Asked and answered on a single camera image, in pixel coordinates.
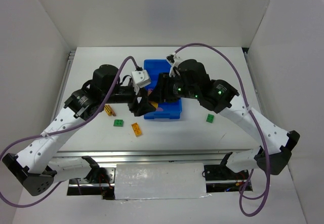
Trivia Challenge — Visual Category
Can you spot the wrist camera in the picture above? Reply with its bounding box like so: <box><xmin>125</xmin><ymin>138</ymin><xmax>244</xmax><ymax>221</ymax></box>
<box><xmin>131</xmin><ymin>70</ymin><xmax>151</xmax><ymax>88</ymax></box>
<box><xmin>166</xmin><ymin>53</ymin><xmax>183</xmax><ymax>77</ymax></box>

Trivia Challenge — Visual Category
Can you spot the orange lego brick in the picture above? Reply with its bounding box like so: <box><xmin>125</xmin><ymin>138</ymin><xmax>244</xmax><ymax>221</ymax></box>
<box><xmin>131</xmin><ymin>123</ymin><xmax>142</xmax><ymax>137</ymax></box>

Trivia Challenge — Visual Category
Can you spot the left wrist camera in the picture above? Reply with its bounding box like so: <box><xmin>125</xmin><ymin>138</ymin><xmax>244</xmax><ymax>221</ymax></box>
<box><xmin>131</xmin><ymin>70</ymin><xmax>151</xmax><ymax>88</ymax></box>

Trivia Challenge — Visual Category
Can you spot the green lego brick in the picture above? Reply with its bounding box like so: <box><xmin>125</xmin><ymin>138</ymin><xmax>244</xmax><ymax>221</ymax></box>
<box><xmin>113</xmin><ymin>119</ymin><xmax>124</xmax><ymax>127</ymax></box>
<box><xmin>206</xmin><ymin>114</ymin><xmax>215</xmax><ymax>123</ymax></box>

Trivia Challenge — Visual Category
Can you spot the blue divided plastic tray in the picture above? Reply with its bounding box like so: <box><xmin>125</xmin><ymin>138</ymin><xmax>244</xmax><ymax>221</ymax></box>
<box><xmin>144</xmin><ymin>59</ymin><xmax>182</xmax><ymax>120</ymax></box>

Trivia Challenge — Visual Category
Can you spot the white cover plate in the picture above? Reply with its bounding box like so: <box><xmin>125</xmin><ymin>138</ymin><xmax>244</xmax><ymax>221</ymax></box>
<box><xmin>114</xmin><ymin>163</ymin><xmax>207</xmax><ymax>200</ymax></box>

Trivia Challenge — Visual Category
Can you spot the yellow round flower lego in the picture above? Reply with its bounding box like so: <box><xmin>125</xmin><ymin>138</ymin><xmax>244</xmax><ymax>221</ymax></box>
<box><xmin>149</xmin><ymin>101</ymin><xmax>158</xmax><ymax>108</ymax></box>

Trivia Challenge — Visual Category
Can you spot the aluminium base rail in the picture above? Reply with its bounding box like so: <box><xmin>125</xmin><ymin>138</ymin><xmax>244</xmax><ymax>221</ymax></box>
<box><xmin>55</xmin><ymin>150</ymin><xmax>249</xmax><ymax>200</ymax></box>

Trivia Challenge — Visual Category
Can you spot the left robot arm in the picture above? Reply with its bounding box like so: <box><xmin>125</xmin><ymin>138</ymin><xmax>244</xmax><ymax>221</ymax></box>
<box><xmin>2</xmin><ymin>64</ymin><xmax>155</xmax><ymax>196</ymax></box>

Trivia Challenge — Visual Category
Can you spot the yellow black striped lego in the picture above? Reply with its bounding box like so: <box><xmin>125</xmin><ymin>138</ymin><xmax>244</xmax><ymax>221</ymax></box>
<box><xmin>104</xmin><ymin>104</ymin><xmax>112</xmax><ymax>116</ymax></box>

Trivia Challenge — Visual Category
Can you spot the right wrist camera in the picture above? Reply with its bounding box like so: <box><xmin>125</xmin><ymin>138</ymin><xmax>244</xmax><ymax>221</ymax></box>
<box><xmin>166</xmin><ymin>53</ymin><xmax>183</xmax><ymax>77</ymax></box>

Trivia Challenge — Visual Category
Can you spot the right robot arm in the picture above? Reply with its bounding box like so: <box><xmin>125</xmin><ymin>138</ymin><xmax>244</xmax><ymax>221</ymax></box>
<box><xmin>148</xmin><ymin>59</ymin><xmax>300</xmax><ymax>175</ymax></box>

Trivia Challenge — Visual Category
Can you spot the green lego brick right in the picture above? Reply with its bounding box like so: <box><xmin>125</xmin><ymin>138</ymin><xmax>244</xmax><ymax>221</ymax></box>
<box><xmin>206</xmin><ymin>114</ymin><xmax>215</xmax><ymax>123</ymax></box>

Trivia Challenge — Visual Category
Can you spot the green lego brick left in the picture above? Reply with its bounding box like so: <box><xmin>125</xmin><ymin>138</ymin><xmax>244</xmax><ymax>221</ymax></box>
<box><xmin>113</xmin><ymin>119</ymin><xmax>124</xmax><ymax>127</ymax></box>

